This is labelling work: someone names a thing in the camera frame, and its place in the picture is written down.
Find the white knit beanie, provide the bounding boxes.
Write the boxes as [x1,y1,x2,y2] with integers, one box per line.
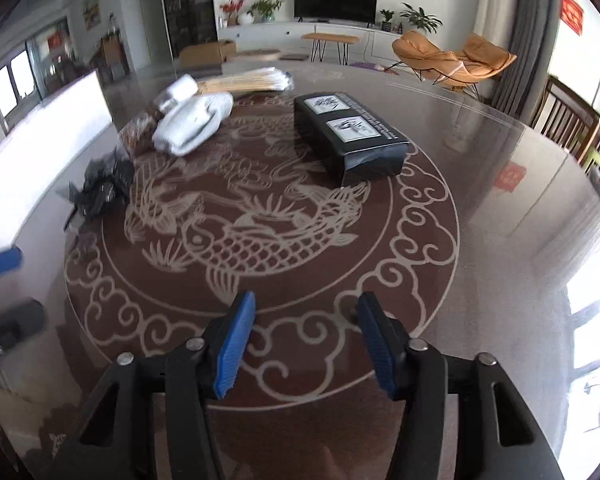
[151,92,234,156]

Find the white cardboard storage box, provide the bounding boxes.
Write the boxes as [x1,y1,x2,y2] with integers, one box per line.
[0,68,119,311]

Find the clear jar of nuts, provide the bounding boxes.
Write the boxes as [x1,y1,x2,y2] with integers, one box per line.
[119,94,176,158]

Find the white plastic bottle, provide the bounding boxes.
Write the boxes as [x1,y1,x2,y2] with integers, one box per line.
[154,74,199,115]

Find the brown cardboard box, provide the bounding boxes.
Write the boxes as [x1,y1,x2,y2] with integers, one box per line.
[178,40,237,68]

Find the wooden dining chair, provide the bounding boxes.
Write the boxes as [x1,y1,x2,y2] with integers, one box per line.
[531,75,600,166]

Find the bag of cotton swabs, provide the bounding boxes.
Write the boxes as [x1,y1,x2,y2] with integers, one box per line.
[197,67,292,94]

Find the round cat scratcher bed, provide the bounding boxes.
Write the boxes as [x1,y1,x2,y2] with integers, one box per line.
[235,49,283,62]

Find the black gift box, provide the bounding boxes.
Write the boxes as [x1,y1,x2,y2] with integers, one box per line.
[294,92,410,188]

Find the dark glass display cabinet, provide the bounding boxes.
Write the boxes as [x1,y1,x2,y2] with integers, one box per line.
[162,0,218,58]

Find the red flower vase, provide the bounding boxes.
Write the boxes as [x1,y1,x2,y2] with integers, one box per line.
[219,0,246,26]

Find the green potted plant left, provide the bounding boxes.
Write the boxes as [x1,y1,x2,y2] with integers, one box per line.
[249,0,285,22]

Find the green potted plant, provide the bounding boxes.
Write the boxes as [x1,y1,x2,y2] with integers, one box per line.
[249,0,285,22]
[400,2,443,34]

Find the orange rocking lounge chair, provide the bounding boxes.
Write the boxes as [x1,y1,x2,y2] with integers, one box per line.
[391,30,517,99]

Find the wooden bench hairpin legs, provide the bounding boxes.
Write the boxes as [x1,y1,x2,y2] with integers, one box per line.
[302,32,360,65]

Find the white tv cabinet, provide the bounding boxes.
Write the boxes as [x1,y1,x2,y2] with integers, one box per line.
[218,22,400,63]

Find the green potted plant right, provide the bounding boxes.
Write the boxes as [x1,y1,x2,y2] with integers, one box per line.
[400,2,443,34]

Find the red paper window decoration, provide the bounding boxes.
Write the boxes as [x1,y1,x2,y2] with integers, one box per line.
[560,0,584,36]

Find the black flat television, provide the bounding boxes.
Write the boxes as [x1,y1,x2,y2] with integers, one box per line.
[294,0,377,24]

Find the grey curtain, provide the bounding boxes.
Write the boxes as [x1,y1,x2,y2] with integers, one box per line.
[491,0,560,124]

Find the framed wall picture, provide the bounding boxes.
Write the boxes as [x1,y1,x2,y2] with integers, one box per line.
[82,0,102,30]

